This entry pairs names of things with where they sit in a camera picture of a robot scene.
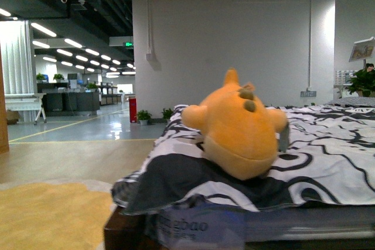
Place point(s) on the small potted plant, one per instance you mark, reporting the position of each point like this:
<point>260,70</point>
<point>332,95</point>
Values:
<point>143,117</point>
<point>167,113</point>

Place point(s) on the small potted plant left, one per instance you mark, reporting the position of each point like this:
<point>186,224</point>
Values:
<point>143,117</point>

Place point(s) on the dark office counter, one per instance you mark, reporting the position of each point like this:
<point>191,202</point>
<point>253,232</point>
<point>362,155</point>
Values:
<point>60,101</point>

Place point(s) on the small potted plant right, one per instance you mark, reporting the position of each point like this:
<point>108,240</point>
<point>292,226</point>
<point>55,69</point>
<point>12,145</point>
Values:
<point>167,113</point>

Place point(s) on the black and white patterned bedsheet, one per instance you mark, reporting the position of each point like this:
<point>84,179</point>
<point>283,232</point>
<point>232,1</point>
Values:
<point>330,160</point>

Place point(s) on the white folding table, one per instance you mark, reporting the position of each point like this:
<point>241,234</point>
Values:
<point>26,102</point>

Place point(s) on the framed picture on stand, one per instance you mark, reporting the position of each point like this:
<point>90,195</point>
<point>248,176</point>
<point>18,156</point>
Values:
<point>362,49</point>

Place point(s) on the orange plush dinosaur toy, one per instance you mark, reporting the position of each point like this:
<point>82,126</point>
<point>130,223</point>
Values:
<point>239,132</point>

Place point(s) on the wall power outlet box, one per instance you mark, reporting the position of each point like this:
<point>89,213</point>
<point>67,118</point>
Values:
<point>306,94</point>

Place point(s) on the yellow rug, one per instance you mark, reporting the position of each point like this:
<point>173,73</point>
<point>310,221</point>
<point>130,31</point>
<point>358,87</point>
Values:
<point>54,216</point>

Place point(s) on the large green potted plant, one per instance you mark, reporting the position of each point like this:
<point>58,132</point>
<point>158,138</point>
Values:
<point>362,82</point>

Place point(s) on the striped pillow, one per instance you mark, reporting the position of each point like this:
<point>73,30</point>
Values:
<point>368,102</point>

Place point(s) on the red bin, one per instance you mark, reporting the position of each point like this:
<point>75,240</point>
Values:
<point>133,110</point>

